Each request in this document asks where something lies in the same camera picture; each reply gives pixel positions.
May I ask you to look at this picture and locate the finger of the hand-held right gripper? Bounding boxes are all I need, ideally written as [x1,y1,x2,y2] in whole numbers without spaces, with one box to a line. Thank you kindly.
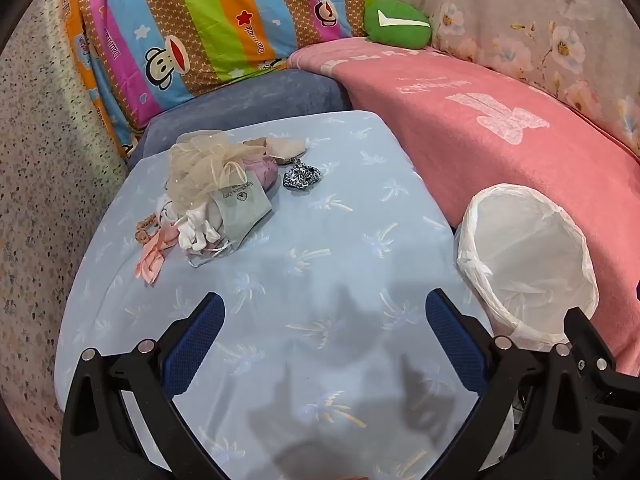
[564,306,640,402]

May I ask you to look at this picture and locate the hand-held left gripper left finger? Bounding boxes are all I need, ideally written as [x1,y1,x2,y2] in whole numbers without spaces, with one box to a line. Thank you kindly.
[60,291,227,480]

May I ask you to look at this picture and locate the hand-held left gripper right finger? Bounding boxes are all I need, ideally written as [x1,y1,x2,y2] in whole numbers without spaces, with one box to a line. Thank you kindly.
[424,288,577,480]

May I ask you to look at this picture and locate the white bag lined bin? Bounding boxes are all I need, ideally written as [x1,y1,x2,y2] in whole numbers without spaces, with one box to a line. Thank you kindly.
[456,184,600,347]

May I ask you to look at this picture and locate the purple cloth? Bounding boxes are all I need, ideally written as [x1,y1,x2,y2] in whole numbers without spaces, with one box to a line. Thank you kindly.
[244,156,279,194]

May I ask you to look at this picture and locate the pink satin ribbon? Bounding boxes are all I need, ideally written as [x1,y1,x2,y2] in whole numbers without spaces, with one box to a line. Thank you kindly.
[134,225,179,287]

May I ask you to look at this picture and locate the white ruffled scrunchie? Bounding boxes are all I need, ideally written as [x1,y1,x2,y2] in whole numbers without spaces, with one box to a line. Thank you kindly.
[176,207,224,252]

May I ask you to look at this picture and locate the grey face mask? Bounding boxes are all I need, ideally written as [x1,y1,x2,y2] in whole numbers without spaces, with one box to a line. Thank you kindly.
[187,180,274,267]

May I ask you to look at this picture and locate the light blue palm print cloth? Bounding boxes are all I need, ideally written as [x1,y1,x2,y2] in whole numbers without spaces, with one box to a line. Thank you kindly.
[55,110,516,480]

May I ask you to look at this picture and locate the beige organza scrunchie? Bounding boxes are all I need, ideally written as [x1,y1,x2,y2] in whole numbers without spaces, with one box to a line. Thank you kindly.
[167,132,252,207]

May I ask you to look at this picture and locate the black white patterned mask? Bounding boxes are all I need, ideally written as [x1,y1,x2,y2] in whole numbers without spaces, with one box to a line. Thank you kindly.
[283,160,324,191]

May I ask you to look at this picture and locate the speckled cream cloth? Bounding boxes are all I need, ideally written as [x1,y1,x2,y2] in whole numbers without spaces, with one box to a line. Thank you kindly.
[0,0,132,480]

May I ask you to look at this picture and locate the tan fabric heart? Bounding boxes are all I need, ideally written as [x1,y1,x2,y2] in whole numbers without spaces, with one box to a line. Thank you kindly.
[244,137,281,161]

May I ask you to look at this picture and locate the pink blanket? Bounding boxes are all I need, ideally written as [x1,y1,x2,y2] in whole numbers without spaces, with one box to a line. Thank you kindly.
[287,37,640,377]

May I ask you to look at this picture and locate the blue-grey plush cushion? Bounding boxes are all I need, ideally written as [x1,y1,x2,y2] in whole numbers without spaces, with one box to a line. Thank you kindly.
[125,67,353,171]

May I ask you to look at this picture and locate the striped monkey print quilt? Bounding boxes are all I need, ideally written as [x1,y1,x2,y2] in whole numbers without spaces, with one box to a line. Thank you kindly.
[55,0,381,157]

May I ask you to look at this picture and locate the green round cushion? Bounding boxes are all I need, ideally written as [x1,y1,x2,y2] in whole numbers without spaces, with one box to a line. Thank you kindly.
[363,0,433,50]

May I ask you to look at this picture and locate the grey floral sheet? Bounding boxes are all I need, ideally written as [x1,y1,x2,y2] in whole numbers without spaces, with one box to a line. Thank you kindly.
[372,0,640,157]

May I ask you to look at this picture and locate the peach beaded bracelet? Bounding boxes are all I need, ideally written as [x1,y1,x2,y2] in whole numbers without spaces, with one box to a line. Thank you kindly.
[134,212,162,247]

